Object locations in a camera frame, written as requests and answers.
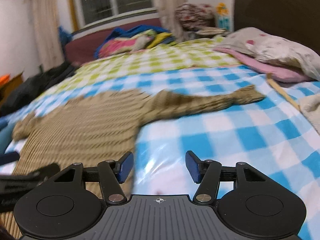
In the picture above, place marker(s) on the left beige curtain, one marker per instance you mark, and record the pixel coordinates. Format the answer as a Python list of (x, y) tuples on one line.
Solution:
[(46, 24)]

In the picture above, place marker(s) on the blue bag by curtain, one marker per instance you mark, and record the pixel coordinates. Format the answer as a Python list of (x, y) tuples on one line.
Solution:
[(64, 36)]

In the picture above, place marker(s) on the orange item on desk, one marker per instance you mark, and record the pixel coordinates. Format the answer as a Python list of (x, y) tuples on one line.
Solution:
[(4, 79)]

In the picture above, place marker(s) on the maroon sofa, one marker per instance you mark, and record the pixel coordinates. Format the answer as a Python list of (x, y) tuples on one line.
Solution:
[(82, 49)]

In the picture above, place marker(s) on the blue green checkered bedsheet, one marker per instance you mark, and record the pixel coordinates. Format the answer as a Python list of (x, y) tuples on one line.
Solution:
[(270, 135)]

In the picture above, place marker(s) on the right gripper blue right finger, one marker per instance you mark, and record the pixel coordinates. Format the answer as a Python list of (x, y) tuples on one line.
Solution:
[(205, 173)]

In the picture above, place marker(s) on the bamboo mat edge strip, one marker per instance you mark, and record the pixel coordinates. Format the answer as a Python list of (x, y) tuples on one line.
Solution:
[(282, 92)]

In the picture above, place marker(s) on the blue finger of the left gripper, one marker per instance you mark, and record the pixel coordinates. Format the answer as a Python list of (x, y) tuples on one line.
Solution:
[(9, 157)]

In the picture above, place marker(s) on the colourful pink blue blanket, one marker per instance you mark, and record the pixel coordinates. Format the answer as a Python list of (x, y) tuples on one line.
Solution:
[(137, 38)]

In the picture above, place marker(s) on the black jacket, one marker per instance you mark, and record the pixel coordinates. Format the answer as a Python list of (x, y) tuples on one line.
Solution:
[(34, 86)]

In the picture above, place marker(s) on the dark wooden headboard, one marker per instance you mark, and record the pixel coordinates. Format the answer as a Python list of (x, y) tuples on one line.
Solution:
[(296, 20)]

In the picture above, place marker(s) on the beige brown striped sweater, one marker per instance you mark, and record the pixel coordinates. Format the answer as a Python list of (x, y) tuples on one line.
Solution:
[(92, 129)]

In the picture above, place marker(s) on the floral grey pillow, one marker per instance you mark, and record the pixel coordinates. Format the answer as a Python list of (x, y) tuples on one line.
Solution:
[(273, 50)]

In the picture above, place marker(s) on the teal knitted garment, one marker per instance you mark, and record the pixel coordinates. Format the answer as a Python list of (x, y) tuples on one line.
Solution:
[(6, 130)]

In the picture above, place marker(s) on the white fluffy towel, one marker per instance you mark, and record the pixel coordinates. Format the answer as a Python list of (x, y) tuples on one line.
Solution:
[(310, 108)]

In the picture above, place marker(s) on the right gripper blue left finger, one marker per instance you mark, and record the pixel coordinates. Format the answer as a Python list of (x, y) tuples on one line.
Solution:
[(112, 173)]

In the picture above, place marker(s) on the pink pillow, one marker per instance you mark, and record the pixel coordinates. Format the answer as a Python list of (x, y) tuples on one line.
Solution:
[(279, 73)]

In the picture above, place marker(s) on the cluttered nightstand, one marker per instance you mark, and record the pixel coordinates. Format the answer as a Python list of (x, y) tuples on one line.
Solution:
[(211, 31)]

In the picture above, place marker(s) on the wooden desk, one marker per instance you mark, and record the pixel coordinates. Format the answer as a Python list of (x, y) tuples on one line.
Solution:
[(11, 85)]

